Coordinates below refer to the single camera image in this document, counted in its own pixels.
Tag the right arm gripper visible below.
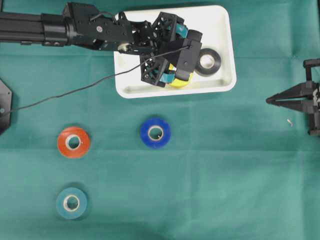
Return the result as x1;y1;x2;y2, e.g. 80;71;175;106
266;58;320;137

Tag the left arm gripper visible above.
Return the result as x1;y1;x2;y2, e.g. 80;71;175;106
124;12;188;87

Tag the yellow tape roll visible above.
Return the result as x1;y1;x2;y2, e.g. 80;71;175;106
165;63;193;89

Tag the black tape roll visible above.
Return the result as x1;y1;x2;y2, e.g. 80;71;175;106
195;48;222;76

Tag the red tape roll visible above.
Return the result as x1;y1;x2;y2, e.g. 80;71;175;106
57;126;91;159

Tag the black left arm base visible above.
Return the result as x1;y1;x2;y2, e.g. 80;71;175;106
0;79;12;135

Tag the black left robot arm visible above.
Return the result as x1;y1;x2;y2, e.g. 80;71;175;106
0;2;188;87

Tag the blue tape roll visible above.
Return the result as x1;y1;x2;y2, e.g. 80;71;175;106
139;117;172;149

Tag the teal tape roll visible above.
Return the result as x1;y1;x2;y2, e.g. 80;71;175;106
56;187;88;220

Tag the white rectangular plastic tray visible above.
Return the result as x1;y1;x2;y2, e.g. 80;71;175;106
114;5;237;99

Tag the green table cloth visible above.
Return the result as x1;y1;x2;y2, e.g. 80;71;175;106
0;0;320;240

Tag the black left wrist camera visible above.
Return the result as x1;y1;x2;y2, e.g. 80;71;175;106
160;29;203;82

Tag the thin black camera cable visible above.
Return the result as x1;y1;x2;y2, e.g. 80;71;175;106
0;44;193;118

